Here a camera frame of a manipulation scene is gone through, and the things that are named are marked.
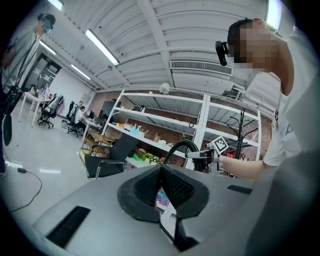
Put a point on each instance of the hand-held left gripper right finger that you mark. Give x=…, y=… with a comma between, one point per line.
x=217, y=212

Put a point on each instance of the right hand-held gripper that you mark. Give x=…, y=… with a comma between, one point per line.
x=218, y=145

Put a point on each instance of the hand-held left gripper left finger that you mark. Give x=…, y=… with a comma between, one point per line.
x=100, y=212

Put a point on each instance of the person's right forearm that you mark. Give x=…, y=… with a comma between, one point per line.
x=240, y=167

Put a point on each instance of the white metal shelving unit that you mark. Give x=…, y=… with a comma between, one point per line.
x=203, y=117

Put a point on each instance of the black coat stand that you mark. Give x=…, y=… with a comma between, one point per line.
x=241, y=130

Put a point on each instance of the purple toy pieces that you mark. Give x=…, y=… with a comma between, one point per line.
x=163, y=200

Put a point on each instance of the green tray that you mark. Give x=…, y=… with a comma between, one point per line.
x=140, y=157

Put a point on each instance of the black visitor chair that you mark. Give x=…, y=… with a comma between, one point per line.
x=122, y=150

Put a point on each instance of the ceiling air conditioner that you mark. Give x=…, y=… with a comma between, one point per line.
x=200, y=75

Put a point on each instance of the black power adapter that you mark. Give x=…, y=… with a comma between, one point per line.
x=21, y=170

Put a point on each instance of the black office chair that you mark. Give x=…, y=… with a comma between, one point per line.
x=50, y=112
x=72, y=122

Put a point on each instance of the person's white t-shirt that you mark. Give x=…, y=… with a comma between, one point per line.
x=295, y=120

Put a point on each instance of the person's head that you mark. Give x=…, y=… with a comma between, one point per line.
x=282, y=62

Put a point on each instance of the white table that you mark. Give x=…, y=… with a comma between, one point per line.
x=35, y=96

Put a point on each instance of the long ceiling light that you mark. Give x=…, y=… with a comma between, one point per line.
x=102, y=47
x=47, y=47
x=273, y=12
x=80, y=72

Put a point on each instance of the white dome camera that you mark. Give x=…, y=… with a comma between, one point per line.
x=164, y=88

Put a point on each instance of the wooden chair frame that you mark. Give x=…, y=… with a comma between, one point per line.
x=98, y=137

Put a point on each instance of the black head camera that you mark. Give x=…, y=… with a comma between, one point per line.
x=222, y=53

